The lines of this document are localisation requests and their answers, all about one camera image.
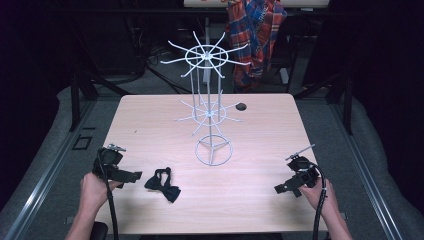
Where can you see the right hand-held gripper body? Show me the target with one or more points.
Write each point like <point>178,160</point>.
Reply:
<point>304,170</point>

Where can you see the black metal frame stand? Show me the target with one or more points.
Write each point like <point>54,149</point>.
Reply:
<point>75,100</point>
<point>348,106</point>

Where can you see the person's right hand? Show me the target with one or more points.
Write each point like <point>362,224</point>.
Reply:
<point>316,198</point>

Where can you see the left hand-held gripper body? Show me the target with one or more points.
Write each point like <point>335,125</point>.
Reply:
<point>107,159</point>

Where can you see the grey metal floor rail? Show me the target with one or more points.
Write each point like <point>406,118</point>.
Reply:
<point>40,186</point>
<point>366,180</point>

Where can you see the person's left hand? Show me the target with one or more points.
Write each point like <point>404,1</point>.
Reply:
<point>93,191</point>

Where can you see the black chair part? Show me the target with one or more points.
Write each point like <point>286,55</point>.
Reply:
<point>100,231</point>

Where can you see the black rectangular floor frame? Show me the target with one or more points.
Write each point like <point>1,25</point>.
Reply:
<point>82,142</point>

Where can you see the black bow tie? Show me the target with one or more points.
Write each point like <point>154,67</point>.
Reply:
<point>166,190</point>

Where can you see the red blue plaid cloth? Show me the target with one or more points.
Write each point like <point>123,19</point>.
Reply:
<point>256,40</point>

